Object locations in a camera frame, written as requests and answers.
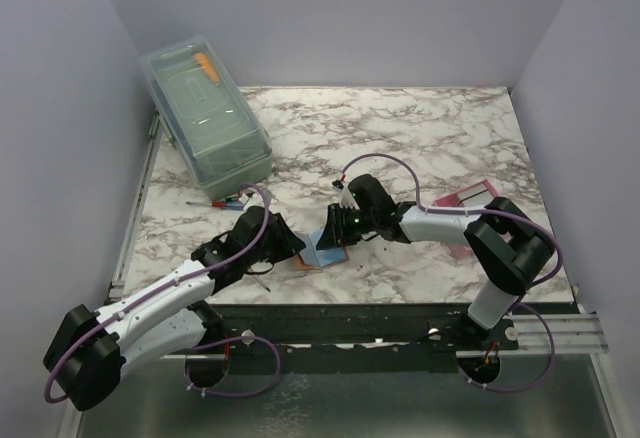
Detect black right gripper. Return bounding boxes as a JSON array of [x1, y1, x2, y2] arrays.
[[316, 203, 378, 251]]

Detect tan leather card holder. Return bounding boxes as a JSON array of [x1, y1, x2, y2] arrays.
[[293, 229, 349, 271]]

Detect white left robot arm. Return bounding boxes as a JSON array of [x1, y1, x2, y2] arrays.
[[43, 206, 306, 411]]

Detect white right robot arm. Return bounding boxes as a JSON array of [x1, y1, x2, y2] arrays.
[[316, 174, 561, 350]]

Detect pink plastic card tray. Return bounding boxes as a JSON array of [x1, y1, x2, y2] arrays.
[[432, 179, 499, 261]]

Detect grey credit card stack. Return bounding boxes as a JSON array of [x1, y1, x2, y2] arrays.
[[457, 183, 493, 207]]

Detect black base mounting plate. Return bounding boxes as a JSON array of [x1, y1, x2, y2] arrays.
[[185, 304, 518, 375]]

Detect clear green plastic storage box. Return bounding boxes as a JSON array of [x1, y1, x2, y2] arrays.
[[141, 36, 273, 200]]

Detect orange tool inside box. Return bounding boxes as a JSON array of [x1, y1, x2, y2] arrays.
[[193, 52, 221, 83]]

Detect yellow black handled screwdriver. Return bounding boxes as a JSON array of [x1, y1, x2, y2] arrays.
[[252, 275, 271, 293]]

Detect blue red handled screwdriver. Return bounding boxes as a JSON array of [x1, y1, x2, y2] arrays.
[[185, 201, 244, 210]]

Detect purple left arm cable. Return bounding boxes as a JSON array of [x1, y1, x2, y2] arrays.
[[44, 183, 284, 404]]

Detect aluminium front rail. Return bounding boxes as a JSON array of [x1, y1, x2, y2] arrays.
[[109, 312, 609, 361]]

